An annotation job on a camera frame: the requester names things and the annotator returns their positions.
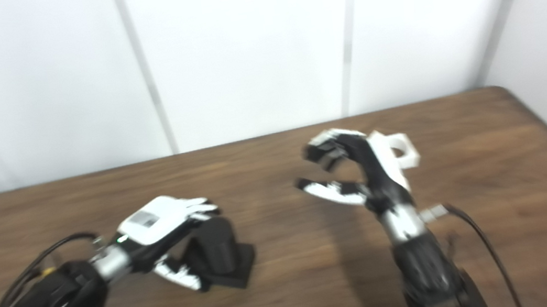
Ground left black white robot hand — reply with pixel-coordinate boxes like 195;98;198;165
112;189;231;301

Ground white square piece with hole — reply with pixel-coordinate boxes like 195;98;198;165
367;125;421;173

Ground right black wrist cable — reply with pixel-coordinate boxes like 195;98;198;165
421;195;524;307

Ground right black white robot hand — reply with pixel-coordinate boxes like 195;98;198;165
288;119;416;224

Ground black cylindrical peg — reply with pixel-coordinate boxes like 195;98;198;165
180;212;261;296

